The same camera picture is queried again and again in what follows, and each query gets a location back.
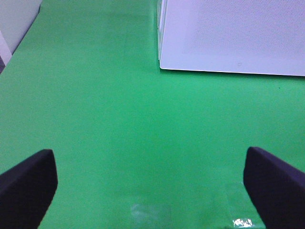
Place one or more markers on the white microwave door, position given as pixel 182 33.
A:
pixel 236 35

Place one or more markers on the clear tape patch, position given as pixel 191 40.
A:
pixel 242 213

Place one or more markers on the white microwave oven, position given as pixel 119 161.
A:
pixel 233 35

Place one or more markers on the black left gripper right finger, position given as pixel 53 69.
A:
pixel 276 189

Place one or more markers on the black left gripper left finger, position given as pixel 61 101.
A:
pixel 27 190

